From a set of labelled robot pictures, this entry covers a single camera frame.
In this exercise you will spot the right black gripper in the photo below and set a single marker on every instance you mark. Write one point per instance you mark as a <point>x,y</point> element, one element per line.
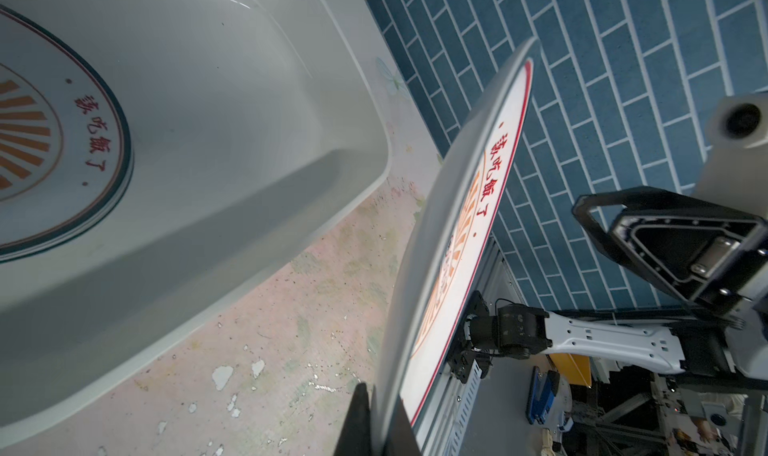
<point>697,252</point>

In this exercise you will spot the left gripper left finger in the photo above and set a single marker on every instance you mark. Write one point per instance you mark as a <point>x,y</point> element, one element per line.
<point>355,435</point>

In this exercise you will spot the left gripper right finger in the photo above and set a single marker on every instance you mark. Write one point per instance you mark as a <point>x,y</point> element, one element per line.
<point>401,440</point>

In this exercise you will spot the orange sunburst plate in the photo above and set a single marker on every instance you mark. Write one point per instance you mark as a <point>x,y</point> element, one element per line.
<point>66,151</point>
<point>445,248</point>

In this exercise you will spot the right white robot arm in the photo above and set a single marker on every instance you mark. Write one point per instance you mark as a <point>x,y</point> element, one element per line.
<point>691,343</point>

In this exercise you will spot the white plastic bin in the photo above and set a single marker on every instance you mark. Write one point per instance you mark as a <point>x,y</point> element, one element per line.
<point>254,131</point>

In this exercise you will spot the aluminium mounting rail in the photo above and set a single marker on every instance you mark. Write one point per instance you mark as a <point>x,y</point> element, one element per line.
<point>442,423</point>

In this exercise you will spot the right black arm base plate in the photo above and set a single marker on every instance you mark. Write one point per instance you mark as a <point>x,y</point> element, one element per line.
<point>461,354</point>

